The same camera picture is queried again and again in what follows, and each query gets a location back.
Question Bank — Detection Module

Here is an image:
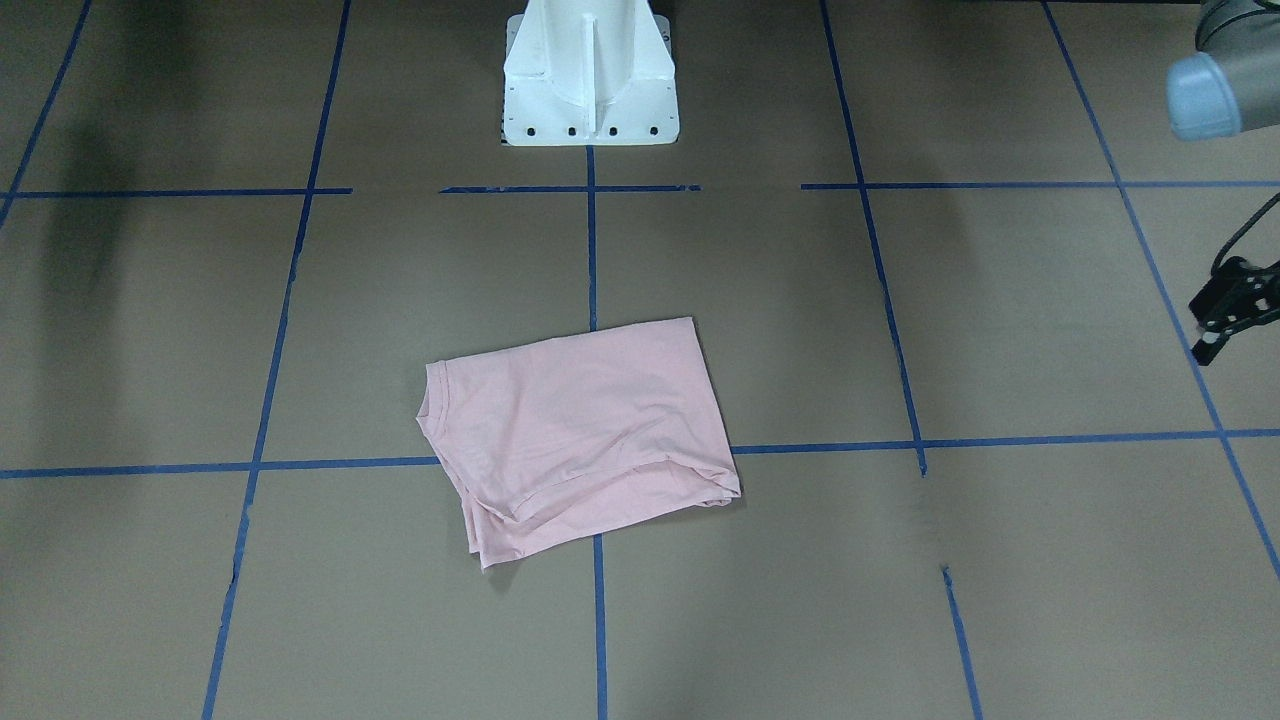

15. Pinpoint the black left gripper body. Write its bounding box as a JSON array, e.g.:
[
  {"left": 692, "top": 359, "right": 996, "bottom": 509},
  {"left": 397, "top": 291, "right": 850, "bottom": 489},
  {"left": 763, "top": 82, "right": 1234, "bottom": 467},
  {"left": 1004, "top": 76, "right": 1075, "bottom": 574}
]
[{"left": 1189, "top": 256, "right": 1279, "bottom": 337}]

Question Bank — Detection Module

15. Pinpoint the pink t-shirt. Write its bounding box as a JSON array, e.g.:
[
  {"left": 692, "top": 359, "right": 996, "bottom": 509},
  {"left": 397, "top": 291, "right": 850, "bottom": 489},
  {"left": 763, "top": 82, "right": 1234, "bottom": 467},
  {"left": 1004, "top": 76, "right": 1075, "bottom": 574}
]
[{"left": 416, "top": 316, "right": 742, "bottom": 569}]

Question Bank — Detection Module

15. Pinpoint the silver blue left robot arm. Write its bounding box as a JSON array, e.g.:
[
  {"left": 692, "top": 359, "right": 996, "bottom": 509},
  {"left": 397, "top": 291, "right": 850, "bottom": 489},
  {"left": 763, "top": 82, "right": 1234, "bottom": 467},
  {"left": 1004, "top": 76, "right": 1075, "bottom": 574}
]
[{"left": 1166, "top": 1, "right": 1279, "bottom": 366}]

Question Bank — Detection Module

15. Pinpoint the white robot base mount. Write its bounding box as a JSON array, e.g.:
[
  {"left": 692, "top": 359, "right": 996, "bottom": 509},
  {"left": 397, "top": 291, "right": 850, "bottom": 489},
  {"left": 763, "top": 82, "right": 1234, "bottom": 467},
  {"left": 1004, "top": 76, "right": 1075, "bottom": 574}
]
[{"left": 500, "top": 1, "right": 681, "bottom": 147}]

